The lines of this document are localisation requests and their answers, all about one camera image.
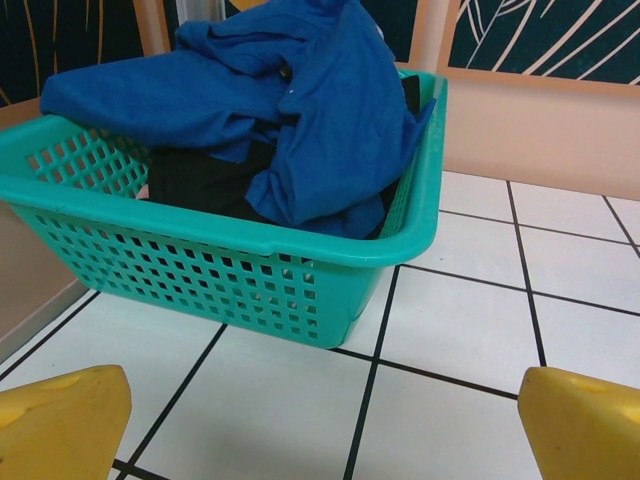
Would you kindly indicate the teal plastic basket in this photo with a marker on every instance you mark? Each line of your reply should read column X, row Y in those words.
column 200, row 260

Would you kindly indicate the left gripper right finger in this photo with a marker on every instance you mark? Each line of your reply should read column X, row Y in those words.
column 585, row 430

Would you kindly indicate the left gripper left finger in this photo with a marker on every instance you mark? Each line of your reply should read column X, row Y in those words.
column 60, row 425

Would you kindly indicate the aluminium corner post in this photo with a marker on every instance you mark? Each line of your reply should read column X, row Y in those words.
column 202, row 10

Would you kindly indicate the blue t-shirt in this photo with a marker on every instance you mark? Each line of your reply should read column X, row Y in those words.
column 325, row 125

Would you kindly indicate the black t-shirt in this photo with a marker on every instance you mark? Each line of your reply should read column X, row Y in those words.
column 200, row 185

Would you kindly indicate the aluminium side rail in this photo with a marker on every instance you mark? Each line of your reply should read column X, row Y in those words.
column 45, row 315

